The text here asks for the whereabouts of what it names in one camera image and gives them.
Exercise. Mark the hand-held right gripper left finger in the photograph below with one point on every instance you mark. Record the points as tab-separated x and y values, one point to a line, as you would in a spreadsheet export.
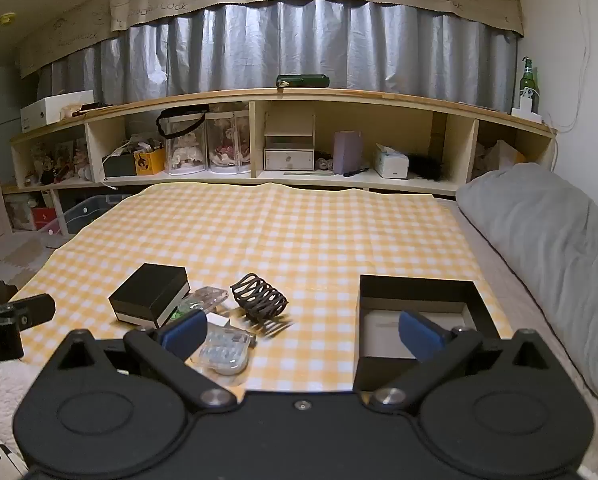
184	334

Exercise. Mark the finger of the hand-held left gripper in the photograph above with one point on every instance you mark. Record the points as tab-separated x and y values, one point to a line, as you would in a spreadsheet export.
29	310

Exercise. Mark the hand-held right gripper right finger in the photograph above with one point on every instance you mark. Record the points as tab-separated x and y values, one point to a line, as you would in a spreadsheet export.
419	335

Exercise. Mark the small white block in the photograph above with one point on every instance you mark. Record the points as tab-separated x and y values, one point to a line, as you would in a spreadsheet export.
218	321

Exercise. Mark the clear plastic nail case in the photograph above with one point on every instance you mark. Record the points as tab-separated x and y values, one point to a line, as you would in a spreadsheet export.
224	352

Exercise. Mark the small black box white base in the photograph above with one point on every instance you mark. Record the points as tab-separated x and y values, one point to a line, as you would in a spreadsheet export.
149	290

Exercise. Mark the dark brown hair clip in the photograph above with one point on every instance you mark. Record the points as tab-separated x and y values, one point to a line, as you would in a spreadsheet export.
253	305

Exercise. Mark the red box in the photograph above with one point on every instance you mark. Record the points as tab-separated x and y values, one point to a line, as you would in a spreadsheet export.
44	219

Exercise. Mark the clear plastic storage bin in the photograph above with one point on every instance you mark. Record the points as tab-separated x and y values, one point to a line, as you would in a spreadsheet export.
91	212

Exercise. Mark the group of small toys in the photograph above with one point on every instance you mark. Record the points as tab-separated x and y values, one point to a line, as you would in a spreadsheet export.
59	162

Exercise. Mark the yellow checkered cloth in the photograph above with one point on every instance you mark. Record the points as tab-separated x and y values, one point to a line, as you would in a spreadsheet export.
304	240

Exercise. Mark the grey pillow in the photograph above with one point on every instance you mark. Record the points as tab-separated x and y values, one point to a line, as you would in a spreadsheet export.
539	230

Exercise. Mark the black fluffy duster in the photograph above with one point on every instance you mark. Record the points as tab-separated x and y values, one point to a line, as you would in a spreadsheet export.
429	167

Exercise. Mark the black storage box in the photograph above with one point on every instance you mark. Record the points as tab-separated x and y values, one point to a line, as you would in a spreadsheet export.
119	166

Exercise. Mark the black pen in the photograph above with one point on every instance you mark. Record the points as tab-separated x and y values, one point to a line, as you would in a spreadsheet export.
356	172

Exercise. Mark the white tissue box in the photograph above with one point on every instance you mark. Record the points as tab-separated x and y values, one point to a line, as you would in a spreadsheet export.
391	162

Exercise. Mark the yellow box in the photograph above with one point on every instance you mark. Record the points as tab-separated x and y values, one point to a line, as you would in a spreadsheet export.
150	162

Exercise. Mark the clear doll case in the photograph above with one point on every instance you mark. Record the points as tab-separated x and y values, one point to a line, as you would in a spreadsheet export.
221	147
243	145

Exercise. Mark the white cardboard box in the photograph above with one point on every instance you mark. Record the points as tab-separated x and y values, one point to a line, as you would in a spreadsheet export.
54	107

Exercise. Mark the purple box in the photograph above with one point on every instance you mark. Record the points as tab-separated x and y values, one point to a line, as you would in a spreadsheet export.
348	152

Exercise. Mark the small white drawer box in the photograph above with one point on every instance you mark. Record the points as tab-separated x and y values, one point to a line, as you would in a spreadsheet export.
289	160

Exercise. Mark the white small stand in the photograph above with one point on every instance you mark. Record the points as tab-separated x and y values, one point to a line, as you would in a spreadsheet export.
526	112

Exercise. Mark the long wooden shelf unit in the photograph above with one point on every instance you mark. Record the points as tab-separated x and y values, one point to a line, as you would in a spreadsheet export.
329	94

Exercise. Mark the yellow ceiling fixture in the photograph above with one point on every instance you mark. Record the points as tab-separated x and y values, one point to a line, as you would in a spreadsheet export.
6	17

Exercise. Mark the green glass bottle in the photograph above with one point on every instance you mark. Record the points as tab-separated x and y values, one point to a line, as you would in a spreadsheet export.
529	82

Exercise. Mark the dark green pouch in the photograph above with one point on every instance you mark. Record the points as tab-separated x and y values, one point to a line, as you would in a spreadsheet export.
304	81

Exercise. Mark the silver curtain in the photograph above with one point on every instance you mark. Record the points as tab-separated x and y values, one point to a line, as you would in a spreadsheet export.
304	45

